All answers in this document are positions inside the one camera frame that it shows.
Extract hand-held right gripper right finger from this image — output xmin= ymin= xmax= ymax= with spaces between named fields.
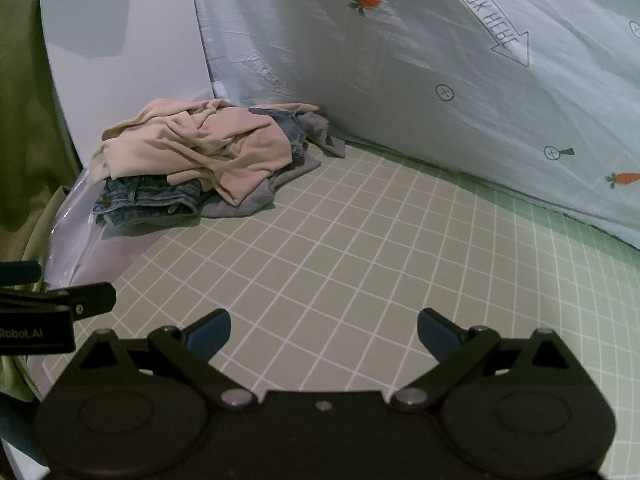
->
xmin=391 ymin=309 xmax=581 ymax=413

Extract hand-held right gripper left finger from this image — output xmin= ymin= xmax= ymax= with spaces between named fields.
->
xmin=70 ymin=309 xmax=258 ymax=413

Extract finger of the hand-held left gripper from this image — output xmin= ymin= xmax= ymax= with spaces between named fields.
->
xmin=0 ymin=282 xmax=117 ymax=319
xmin=0 ymin=260 xmax=42 ymax=289

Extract beige sweatshirt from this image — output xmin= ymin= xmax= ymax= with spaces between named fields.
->
xmin=90 ymin=97 xmax=321 ymax=207

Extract clear plastic bag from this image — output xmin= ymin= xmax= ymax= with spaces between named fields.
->
xmin=42 ymin=167 xmax=151 ymax=291

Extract blue denim jeans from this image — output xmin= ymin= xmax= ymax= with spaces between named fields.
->
xmin=92 ymin=105 xmax=311 ymax=231

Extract grey garment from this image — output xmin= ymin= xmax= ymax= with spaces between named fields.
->
xmin=199 ymin=110 xmax=348 ymax=220

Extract green cloth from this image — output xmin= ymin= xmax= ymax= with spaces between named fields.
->
xmin=0 ymin=0 xmax=83 ymax=263

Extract carrot print quilt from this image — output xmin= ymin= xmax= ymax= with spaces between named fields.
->
xmin=187 ymin=0 xmax=640 ymax=251

